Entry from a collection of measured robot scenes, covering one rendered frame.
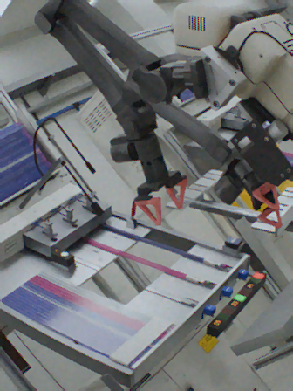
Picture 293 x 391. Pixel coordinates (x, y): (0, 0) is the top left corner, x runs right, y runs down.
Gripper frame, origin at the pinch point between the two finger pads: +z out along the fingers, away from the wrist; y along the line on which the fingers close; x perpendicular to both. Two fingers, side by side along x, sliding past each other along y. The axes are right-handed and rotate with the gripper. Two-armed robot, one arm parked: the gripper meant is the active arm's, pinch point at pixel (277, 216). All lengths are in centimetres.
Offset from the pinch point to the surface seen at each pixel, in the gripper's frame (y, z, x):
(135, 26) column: -187, -328, 59
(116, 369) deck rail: -5, 12, -58
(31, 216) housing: -23, -63, -62
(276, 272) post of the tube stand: -77, -19, 5
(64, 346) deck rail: -7, -3, -68
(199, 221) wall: -284, -187, 16
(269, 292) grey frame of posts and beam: -53, -4, -6
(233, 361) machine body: -77, 4, -28
